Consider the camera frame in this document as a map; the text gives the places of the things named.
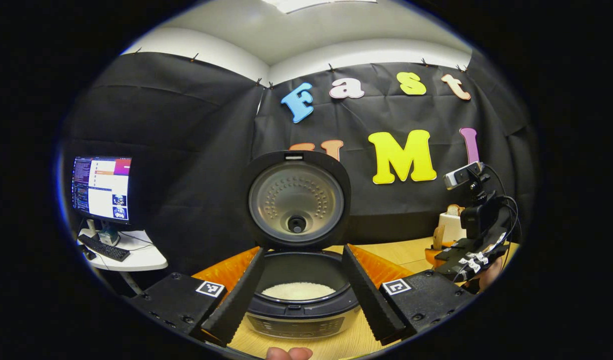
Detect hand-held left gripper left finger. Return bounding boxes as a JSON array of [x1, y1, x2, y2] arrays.
[[129, 246, 267, 348]]

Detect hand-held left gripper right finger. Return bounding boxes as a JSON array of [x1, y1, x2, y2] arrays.
[[340, 244, 476, 347]]

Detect white rice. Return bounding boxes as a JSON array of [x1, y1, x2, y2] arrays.
[[261, 282, 337, 301]]

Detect black rice cooker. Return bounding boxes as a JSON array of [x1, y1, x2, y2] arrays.
[[241, 150, 362, 341]]

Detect white toaster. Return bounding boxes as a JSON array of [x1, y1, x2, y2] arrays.
[[438, 212, 467, 243]]

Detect white side desk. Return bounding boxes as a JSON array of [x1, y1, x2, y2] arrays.
[[76, 227, 169, 296]]

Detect black keyboard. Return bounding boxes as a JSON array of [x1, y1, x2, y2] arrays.
[[78, 233, 131, 263]]

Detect computer monitor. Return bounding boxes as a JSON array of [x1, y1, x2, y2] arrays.
[[71, 156, 133, 224]]

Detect ceiling light panel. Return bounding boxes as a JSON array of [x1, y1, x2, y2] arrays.
[[261, 0, 378, 14]]

